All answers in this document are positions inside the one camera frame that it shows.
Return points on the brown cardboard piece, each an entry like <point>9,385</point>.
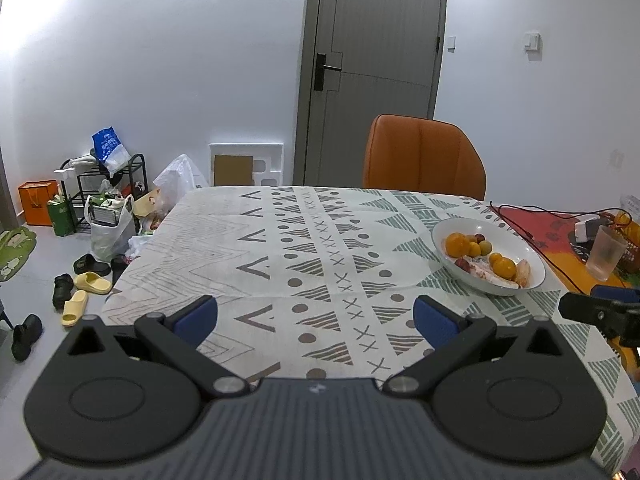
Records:
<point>233,171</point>

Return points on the large white wall switch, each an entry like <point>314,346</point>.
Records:
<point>532,41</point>

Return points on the green floor mat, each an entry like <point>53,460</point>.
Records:
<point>15,250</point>

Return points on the white bowl of fruit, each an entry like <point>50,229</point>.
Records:
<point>505,240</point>

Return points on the red and orange mat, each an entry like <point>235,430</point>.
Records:
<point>555,232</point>

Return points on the green box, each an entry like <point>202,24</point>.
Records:
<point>61,217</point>

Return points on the black shoe rack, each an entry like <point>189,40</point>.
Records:
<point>137,180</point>

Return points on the yellow-green small fruit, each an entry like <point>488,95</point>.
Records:
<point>485,247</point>

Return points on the patterned tablecloth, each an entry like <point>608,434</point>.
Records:
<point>300,240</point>

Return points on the large orange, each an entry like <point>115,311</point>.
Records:
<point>505,268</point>
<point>456,244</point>

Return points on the white shopping bag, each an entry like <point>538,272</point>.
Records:
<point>107,237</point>

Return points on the grey side door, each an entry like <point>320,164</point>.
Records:
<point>6,195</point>

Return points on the pink and white fruit piece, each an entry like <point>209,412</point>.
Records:
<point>484,274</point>

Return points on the blue and white bag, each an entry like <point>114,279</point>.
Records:
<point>107,145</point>

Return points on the white foam frame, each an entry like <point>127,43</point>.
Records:
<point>265,160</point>

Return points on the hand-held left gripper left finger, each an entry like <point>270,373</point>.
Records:
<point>197,321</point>

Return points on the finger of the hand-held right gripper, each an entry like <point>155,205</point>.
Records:
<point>612,293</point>
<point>582,309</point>

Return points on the small orange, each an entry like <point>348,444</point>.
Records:
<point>495,258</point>
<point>474,249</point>

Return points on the orange chair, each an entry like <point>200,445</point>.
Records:
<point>425,155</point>

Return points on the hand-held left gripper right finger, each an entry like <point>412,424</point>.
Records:
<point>435,325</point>

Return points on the bread roll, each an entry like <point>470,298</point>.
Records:
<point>523,273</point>

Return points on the translucent cup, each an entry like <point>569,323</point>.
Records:
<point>606,255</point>

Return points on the yellow slipper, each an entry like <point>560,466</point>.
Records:
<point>74,308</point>
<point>94,283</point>

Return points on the white charger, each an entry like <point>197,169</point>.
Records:
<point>585,227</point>

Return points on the orange paper bag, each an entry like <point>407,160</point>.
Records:
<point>37,205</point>

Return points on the translucent plastic bag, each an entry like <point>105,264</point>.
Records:
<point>175,180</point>

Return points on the black slipper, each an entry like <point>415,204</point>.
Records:
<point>26,335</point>
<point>92,264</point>
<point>62,290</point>
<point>120,269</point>

